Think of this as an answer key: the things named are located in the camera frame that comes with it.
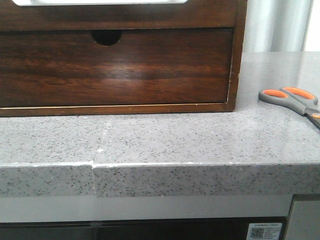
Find dark wooden drawer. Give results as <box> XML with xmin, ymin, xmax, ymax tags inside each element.
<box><xmin>0</xmin><ymin>28</ymin><xmax>233</xmax><ymax>107</ymax></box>

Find grey orange handled scissors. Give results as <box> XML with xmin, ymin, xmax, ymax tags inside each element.
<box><xmin>258</xmin><ymin>87</ymin><xmax>320</xmax><ymax>129</ymax></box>

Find dark wooden drawer cabinet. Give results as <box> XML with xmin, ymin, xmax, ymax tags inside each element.
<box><xmin>0</xmin><ymin>0</ymin><xmax>247</xmax><ymax>117</ymax></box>

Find white QR code label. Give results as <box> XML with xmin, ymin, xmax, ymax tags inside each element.
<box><xmin>246</xmin><ymin>222</ymin><xmax>283</xmax><ymax>240</ymax></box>

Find white cabinet door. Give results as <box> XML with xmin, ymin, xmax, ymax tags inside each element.
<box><xmin>285</xmin><ymin>194</ymin><xmax>320</xmax><ymax>240</ymax></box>

